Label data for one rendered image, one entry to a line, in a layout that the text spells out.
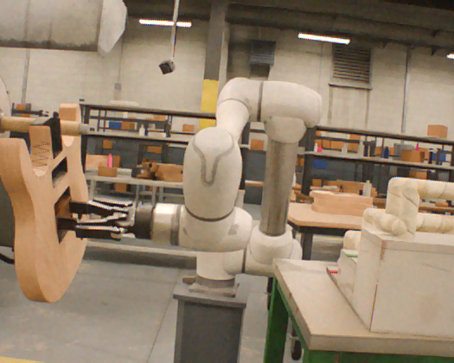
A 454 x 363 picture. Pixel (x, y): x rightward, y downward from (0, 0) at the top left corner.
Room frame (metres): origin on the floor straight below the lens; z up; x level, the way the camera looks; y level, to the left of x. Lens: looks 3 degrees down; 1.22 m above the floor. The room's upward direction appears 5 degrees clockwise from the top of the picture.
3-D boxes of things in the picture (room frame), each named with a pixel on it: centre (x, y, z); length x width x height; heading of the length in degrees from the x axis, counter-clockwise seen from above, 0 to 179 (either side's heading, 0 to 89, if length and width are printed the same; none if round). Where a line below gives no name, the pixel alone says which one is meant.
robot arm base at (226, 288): (1.66, 0.00, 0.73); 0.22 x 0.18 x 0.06; 83
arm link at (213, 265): (1.66, -0.03, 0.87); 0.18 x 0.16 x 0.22; 85
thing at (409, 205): (0.74, -0.34, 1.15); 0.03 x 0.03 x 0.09
